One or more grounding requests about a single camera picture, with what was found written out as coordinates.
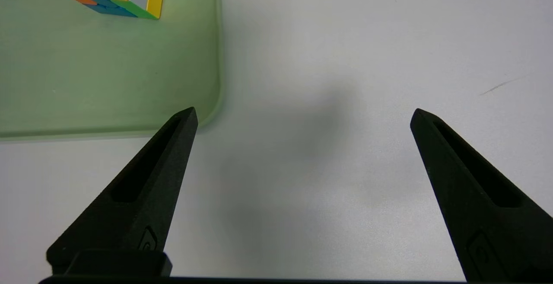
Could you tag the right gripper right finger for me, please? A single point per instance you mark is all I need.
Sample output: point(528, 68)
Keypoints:
point(484, 223)

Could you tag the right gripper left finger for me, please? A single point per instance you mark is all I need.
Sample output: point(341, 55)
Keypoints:
point(129, 215)

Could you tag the light green plastic tray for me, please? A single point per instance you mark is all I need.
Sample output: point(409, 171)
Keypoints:
point(86, 81)

